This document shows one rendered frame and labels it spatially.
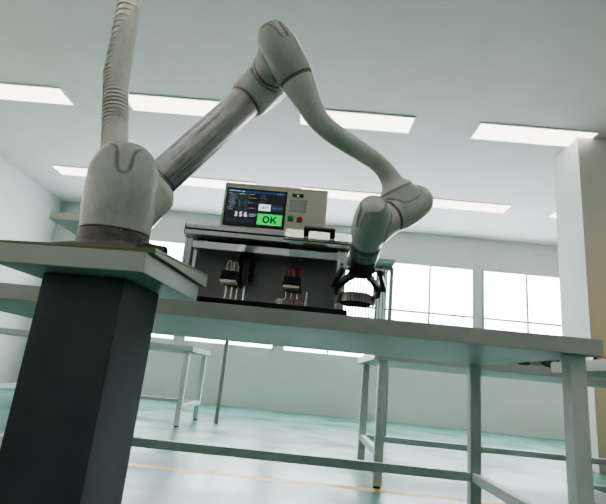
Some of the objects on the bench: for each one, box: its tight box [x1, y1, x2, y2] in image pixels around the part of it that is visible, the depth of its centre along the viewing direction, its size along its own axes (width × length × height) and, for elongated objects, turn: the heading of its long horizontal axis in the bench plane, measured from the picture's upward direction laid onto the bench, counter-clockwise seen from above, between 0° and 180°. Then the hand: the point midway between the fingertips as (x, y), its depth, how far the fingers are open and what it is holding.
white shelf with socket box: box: [49, 212, 80, 235], centre depth 235 cm, size 35×37×46 cm
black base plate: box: [197, 296, 347, 315], centre depth 172 cm, size 47×64×2 cm
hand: (355, 298), depth 157 cm, fingers closed on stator, 11 cm apart
